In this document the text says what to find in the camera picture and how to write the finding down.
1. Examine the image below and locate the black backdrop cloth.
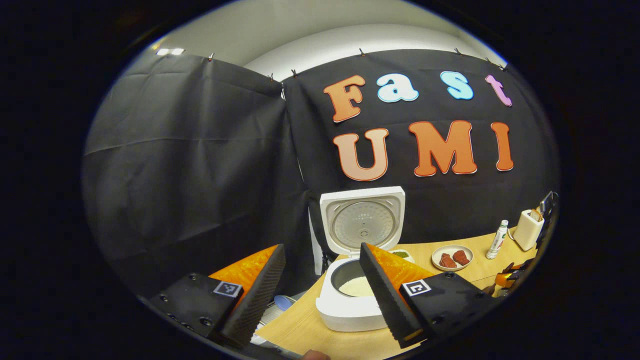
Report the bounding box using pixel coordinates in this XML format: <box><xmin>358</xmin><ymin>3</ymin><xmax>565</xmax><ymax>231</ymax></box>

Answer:
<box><xmin>81</xmin><ymin>49</ymin><xmax>560</xmax><ymax>301</ymax></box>

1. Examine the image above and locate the round white plate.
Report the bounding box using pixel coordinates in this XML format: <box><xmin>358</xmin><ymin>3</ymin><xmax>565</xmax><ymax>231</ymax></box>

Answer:
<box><xmin>431</xmin><ymin>244</ymin><xmax>474</xmax><ymax>272</ymax></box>

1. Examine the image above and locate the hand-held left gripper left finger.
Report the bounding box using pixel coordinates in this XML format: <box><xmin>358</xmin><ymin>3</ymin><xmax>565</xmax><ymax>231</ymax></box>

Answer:
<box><xmin>137</xmin><ymin>243</ymin><xmax>288</xmax><ymax>351</ymax></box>

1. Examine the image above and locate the white blue plastic item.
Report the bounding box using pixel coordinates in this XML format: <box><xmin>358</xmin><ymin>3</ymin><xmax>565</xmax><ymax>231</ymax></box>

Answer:
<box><xmin>250</xmin><ymin>295</ymin><xmax>301</xmax><ymax>346</ymax></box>

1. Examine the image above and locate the white toaster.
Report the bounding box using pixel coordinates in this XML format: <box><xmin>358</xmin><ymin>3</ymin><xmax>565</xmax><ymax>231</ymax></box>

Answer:
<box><xmin>512</xmin><ymin>209</ymin><xmax>546</xmax><ymax>252</ymax></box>

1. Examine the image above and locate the white rice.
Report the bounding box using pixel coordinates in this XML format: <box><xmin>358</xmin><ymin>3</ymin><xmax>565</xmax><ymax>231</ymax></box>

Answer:
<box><xmin>338</xmin><ymin>276</ymin><xmax>375</xmax><ymax>298</ymax></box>

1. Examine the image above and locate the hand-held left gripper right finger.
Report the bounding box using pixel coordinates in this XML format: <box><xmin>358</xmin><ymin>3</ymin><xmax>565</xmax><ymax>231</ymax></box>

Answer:
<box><xmin>359</xmin><ymin>242</ymin><xmax>501</xmax><ymax>350</ymax></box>

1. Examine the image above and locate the row of small cloth clips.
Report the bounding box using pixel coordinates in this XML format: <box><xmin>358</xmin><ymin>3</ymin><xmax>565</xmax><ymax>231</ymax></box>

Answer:
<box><xmin>207</xmin><ymin>47</ymin><xmax>508</xmax><ymax>81</ymax></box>

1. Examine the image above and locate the white green bottle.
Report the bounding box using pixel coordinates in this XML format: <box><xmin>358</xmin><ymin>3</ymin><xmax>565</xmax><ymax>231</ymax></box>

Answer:
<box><xmin>486</xmin><ymin>220</ymin><xmax>509</xmax><ymax>260</ymax></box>

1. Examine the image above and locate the white rice cooker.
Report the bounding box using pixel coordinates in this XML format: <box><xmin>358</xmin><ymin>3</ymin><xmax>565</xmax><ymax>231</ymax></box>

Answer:
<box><xmin>309</xmin><ymin>186</ymin><xmax>407</xmax><ymax>332</ymax></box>

